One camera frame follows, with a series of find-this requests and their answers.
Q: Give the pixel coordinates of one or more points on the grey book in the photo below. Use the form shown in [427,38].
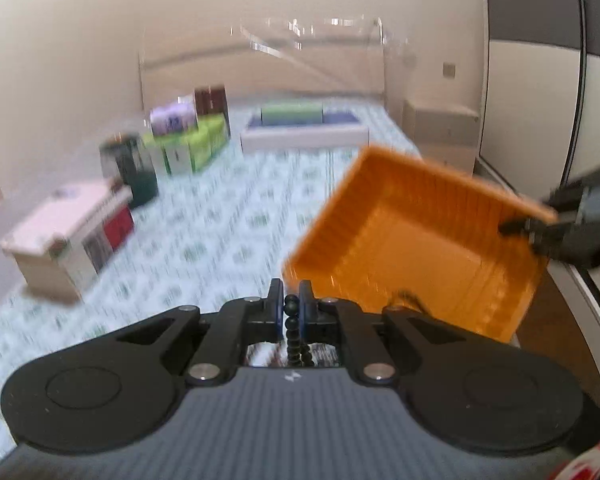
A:
[96,252]

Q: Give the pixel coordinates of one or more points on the stack of boxes and books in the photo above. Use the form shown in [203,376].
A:
[55,220]

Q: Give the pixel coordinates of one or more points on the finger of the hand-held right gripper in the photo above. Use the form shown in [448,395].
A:
[525,226]
[566,199]

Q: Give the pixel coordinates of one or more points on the white thick book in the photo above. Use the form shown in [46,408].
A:
[50,272]

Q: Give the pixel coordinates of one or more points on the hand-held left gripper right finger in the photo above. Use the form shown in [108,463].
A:
[303,312]

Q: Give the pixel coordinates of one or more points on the brown boxes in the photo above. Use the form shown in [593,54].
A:
[211,101]

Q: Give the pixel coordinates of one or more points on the red book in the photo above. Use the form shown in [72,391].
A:
[118,229]

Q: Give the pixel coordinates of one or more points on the orange plastic tray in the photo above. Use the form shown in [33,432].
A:
[420,230]

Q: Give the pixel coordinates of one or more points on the floral tablecloth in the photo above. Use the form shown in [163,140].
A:
[230,220]

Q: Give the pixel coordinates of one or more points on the green flat box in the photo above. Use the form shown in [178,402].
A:
[291,112]

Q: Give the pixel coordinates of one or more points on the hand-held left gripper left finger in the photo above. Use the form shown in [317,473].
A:
[278,312]

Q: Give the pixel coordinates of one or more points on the white book green edge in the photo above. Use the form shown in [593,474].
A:
[62,247]

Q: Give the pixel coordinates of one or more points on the clear acrylic stand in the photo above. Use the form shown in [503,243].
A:
[260,60]

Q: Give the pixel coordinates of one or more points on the white flat box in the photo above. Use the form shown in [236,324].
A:
[305,137]

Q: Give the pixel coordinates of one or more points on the wall outlet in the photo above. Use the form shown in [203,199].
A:
[449,70]

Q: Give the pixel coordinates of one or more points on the white grey wardrobe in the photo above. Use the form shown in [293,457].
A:
[530,85]

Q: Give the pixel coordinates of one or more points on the purple tissue pack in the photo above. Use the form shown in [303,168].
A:
[172,117]

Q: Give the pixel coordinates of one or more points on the glass pitcher dark green base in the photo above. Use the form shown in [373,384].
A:
[130,170]

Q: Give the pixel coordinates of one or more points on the white green tissue pack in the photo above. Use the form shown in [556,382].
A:
[172,155]

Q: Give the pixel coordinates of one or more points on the cardboard box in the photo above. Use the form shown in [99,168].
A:
[440,130]

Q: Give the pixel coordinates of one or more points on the red white cloth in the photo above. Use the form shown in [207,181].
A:
[592,462]

